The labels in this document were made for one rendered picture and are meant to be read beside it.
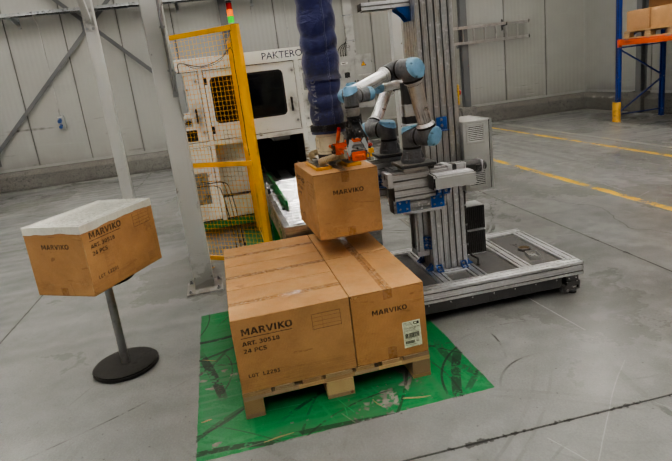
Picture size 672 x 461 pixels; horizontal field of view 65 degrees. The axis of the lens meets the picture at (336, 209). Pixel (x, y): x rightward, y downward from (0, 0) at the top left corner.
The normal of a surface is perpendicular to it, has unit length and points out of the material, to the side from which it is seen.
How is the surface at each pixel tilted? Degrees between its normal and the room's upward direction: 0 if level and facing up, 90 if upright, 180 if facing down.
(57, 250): 90
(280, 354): 90
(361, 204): 90
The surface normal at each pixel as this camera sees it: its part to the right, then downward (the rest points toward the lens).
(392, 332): 0.22, 0.22
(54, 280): -0.30, 0.27
